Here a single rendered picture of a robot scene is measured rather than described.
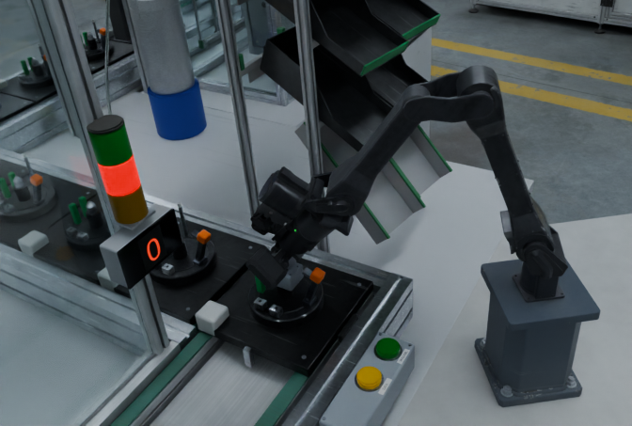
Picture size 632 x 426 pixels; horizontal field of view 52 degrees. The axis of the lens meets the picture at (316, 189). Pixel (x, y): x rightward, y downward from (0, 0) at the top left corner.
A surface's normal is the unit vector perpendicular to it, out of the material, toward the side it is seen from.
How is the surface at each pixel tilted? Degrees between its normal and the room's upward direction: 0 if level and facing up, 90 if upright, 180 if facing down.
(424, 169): 45
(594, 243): 0
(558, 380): 90
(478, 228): 0
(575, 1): 90
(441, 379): 0
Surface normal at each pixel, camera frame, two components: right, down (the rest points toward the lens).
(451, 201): -0.07, -0.83
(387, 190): 0.47, -0.36
